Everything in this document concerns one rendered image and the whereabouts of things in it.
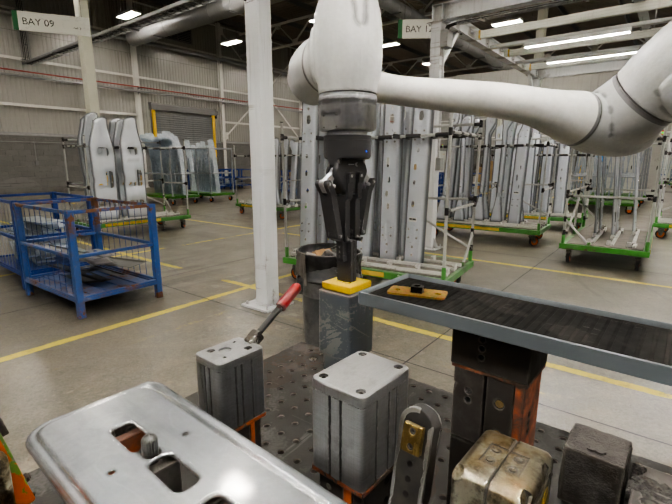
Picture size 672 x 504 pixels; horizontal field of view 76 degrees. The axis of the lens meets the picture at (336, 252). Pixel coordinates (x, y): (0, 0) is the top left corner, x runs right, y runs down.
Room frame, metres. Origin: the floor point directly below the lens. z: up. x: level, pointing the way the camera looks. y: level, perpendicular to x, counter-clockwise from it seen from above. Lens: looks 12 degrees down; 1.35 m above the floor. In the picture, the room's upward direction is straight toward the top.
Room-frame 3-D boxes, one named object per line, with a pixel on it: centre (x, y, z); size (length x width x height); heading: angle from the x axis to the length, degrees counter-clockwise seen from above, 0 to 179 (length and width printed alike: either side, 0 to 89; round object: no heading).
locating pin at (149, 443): (0.47, 0.23, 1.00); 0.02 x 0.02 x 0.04
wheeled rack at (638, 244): (6.12, -3.95, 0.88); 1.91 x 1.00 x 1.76; 143
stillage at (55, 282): (4.21, 2.47, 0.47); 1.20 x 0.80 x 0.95; 54
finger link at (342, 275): (0.70, -0.02, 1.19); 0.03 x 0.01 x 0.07; 50
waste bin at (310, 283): (3.08, 0.05, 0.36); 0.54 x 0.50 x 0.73; 142
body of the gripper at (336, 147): (0.70, -0.02, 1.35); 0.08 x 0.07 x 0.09; 140
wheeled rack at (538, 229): (7.60, -2.70, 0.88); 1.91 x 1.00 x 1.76; 55
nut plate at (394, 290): (0.61, -0.12, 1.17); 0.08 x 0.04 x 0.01; 68
